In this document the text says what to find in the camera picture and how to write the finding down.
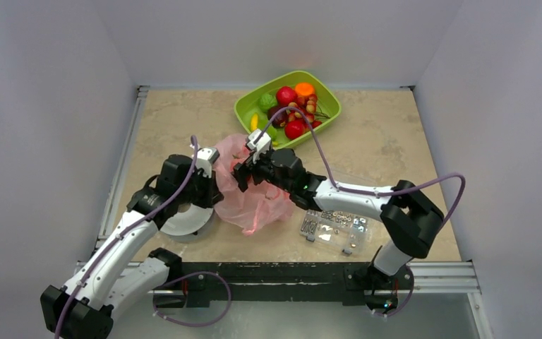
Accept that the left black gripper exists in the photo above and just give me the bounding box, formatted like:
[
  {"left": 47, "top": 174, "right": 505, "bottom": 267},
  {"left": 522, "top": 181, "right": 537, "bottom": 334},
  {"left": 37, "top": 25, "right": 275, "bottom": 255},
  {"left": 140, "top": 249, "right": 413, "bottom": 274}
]
[{"left": 176, "top": 167, "right": 223, "bottom": 208}]

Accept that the pink plastic bag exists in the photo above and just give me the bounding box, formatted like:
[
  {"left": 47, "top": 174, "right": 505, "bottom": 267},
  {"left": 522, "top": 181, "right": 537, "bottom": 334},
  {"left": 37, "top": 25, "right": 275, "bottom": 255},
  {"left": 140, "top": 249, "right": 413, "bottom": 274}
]
[{"left": 214, "top": 134, "right": 294, "bottom": 235}]

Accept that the yellow fake banana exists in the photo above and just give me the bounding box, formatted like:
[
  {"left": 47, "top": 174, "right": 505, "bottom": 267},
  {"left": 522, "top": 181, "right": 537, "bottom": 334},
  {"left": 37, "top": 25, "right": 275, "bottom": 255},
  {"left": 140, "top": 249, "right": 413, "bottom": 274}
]
[{"left": 250, "top": 114, "right": 279, "bottom": 147}]

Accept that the green fake leaf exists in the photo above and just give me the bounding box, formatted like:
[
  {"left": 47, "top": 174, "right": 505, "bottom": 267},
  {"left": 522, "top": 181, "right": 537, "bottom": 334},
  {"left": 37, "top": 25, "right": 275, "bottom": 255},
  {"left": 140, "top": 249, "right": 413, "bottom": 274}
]
[{"left": 258, "top": 120, "right": 277, "bottom": 141}]

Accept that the dark red fake fruit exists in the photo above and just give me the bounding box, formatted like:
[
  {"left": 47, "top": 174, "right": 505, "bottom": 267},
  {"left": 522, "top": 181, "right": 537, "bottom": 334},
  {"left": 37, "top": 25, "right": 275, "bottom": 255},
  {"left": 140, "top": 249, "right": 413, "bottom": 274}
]
[{"left": 267, "top": 105, "right": 288, "bottom": 129}]

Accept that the red fake pomegranate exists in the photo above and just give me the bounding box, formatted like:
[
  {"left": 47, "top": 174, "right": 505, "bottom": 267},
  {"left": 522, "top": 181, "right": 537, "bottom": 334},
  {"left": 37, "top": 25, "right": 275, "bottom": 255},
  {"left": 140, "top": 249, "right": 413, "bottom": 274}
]
[{"left": 284, "top": 120, "right": 306, "bottom": 141}]

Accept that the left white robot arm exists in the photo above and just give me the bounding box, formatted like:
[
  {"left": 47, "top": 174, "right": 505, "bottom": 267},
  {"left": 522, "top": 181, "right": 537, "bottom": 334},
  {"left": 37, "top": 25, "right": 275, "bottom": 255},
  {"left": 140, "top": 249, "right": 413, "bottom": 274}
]
[{"left": 40, "top": 148, "right": 222, "bottom": 338}]

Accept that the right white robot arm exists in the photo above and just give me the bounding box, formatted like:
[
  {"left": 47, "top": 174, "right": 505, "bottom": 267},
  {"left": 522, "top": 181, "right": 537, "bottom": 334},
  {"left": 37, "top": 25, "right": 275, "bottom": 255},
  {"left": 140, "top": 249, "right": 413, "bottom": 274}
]
[{"left": 232, "top": 149, "right": 445, "bottom": 287}]

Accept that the green fake custard apple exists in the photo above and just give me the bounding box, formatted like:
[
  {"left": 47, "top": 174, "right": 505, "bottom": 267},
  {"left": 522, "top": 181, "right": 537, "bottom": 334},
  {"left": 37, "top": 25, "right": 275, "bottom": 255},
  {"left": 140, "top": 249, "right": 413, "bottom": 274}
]
[{"left": 257, "top": 93, "right": 278, "bottom": 112}]

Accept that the red fake apple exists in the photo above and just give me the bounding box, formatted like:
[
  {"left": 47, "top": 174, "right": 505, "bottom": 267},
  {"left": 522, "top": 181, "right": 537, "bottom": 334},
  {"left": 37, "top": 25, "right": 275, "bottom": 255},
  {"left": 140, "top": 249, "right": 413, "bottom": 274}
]
[{"left": 275, "top": 86, "right": 298, "bottom": 107}]

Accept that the fake lychee bunch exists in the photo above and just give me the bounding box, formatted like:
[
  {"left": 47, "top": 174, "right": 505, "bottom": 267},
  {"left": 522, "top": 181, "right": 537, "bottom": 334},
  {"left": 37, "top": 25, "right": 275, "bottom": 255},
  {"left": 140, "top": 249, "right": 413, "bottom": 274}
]
[{"left": 287, "top": 95, "right": 330, "bottom": 128}]

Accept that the orange fake tangerine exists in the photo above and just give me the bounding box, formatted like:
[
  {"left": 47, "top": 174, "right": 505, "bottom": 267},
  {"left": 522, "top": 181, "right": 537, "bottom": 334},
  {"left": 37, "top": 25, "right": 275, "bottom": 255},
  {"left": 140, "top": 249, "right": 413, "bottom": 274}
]
[{"left": 294, "top": 82, "right": 315, "bottom": 97}]

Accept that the white filament spool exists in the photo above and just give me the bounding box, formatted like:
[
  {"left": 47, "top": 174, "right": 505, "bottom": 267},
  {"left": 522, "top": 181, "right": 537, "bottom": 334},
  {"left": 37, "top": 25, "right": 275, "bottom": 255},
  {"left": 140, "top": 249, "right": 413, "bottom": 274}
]
[{"left": 160, "top": 204, "right": 215, "bottom": 243}]

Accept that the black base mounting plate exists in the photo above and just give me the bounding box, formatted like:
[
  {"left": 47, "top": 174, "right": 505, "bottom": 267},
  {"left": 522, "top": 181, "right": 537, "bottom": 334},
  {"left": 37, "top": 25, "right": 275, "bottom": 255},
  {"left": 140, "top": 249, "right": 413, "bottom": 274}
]
[{"left": 151, "top": 262, "right": 414, "bottom": 312}]

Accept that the green plastic tray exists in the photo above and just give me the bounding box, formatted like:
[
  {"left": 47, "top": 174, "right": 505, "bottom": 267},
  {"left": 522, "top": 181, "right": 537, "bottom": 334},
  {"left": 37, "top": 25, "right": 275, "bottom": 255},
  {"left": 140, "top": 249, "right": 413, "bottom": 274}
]
[{"left": 234, "top": 70, "right": 342, "bottom": 134}]

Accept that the clear plastic screw box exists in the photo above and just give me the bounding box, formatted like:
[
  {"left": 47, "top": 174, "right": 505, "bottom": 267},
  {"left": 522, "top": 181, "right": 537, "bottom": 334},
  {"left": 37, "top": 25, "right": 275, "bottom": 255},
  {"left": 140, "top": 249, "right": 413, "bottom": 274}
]
[{"left": 299, "top": 210, "right": 371, "bottom": 256}]

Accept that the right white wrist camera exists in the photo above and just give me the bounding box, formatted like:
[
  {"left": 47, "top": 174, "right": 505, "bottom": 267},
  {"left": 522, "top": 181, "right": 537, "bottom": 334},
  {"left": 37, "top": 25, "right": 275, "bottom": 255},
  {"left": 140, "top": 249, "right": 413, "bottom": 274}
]
[{"left": 246, "top": 129, "right": 272, "bottom": 163}]

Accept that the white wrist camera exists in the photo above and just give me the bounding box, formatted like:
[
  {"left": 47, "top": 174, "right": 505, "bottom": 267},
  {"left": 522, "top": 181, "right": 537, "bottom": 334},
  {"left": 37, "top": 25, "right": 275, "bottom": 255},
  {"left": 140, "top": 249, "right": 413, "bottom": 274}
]
[
  {"left": 195, "top": 147, "right": 219, "bottom": 178},
  {"left": 246, "top": 129, "right": 272, "bottom": 163}
]

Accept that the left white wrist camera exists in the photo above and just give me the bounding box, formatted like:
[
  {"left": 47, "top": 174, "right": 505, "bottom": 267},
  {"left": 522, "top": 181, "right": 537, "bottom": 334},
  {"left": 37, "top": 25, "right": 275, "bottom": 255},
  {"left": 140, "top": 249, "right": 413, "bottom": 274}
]
[{"left": 195, "top": 147, "right": 219, "bottom": 178}]

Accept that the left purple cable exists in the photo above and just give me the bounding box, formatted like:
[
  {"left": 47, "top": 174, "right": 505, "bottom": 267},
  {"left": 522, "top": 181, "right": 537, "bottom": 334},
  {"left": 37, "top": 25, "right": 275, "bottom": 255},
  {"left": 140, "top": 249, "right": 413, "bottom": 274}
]
[{"left": 53, "top": 134, "right": 232, "bottom": 339}]

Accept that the aluminium frame rail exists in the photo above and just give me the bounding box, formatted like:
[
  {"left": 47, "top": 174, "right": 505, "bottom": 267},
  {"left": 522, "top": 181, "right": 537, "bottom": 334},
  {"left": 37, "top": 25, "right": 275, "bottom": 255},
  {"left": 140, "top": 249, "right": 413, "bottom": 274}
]
[{"left": 66, "top": 258, "right": 478, "bottom": 304}]

